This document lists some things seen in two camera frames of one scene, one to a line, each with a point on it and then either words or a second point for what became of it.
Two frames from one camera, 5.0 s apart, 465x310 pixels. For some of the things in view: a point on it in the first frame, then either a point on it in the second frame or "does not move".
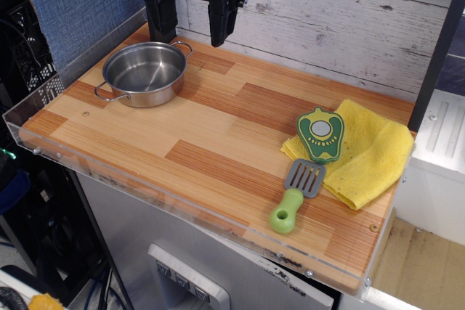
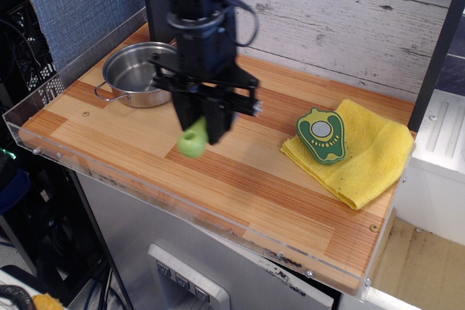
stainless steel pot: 147,74 does not move
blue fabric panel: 77,1 does not move
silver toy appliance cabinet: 166,260 does not move
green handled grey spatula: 305,177 → 192,141
